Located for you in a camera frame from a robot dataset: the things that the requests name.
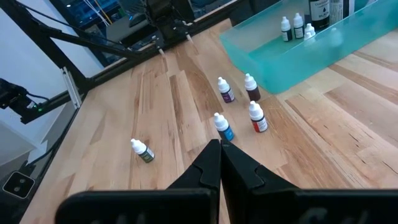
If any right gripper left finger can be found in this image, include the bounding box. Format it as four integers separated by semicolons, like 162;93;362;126
167;139;221;191

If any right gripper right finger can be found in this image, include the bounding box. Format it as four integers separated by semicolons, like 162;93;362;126
221;139;299;224

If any small dark red dye bottle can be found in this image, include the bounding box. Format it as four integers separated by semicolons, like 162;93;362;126
248;100;269;134

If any small green dye bottle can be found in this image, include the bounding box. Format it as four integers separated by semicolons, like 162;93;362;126
130;138;155;164

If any small purple dye bottle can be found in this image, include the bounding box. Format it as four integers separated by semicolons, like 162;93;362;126
217;77;236;104

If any small blue dye bottle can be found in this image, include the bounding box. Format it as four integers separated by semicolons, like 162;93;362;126
213;112;235;142

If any small brown dye bottle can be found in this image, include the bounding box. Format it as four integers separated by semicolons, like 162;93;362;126
244;73;262;102

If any translucent teal plastic bin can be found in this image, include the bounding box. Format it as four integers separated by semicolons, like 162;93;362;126
220;0;398;95

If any black device with green light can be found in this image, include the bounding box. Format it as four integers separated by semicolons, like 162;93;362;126
0;77;50;125

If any silver metal bracket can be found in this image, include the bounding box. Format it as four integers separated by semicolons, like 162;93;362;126
62;67;82;109

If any small depth camera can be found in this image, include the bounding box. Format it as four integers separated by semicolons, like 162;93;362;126
2;170;36;200

